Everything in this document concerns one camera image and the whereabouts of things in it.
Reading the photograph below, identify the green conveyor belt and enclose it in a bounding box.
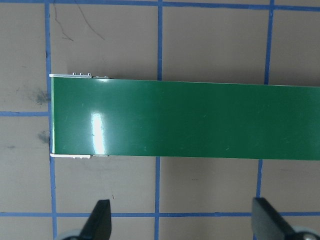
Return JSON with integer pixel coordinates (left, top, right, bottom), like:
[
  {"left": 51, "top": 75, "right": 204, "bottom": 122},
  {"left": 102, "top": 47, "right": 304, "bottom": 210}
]
[{"left": 49, "top": 72, "right": 320, "bottom": 160}]

